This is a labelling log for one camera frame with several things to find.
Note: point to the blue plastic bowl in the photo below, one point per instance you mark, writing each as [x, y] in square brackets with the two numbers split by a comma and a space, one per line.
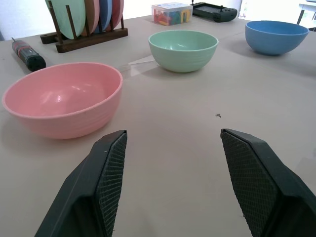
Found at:
[274, 37]

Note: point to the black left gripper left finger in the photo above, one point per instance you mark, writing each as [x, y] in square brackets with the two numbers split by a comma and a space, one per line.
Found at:
[84, 187]

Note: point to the dark wooden plate rack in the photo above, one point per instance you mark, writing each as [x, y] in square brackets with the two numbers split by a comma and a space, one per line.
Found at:
[91, 39]

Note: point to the clear box of coloured blocks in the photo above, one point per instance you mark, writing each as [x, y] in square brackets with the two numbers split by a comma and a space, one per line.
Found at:
[172, 13]

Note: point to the red plate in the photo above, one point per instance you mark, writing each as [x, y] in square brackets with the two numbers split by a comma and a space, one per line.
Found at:
[118, 10]

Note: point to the black handheld controller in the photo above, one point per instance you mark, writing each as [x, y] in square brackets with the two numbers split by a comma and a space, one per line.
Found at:
[213, 10]

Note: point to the black electric screwdriver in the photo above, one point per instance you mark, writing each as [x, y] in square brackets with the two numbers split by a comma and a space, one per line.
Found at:
[28, 55]

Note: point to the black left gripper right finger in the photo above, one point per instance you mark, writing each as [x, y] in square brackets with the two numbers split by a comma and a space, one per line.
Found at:
[261, 182]

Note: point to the blue plate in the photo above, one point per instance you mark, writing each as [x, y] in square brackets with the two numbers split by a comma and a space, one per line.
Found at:
[106, 12]

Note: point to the green plastic bowl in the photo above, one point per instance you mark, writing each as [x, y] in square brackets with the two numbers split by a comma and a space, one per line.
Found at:
[182, 49]

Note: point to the pink plate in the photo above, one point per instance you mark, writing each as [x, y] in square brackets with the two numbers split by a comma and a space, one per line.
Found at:
[96, 12]

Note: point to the pink plastic bowl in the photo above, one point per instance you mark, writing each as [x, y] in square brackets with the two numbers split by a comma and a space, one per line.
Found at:
[61, 98]

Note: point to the brown plate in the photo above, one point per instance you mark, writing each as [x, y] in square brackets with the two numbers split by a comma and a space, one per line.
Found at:
[90, 17]

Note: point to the green plate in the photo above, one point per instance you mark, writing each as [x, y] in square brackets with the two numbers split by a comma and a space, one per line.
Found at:
[66, 17]

